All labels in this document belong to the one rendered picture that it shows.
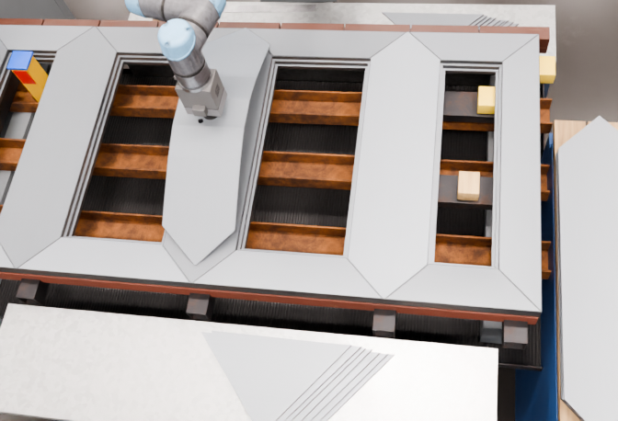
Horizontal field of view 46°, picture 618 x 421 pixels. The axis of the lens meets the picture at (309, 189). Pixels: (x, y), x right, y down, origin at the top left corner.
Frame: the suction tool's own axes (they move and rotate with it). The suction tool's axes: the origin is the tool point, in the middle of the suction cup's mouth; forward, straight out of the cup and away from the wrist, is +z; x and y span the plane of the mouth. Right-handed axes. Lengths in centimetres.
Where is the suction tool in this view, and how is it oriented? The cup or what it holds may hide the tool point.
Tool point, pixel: (212, 115)
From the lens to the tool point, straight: 179.4
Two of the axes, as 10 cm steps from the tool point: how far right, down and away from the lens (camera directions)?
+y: 9.7, 1.0, -2.0
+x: 1.8, -8.9, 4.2
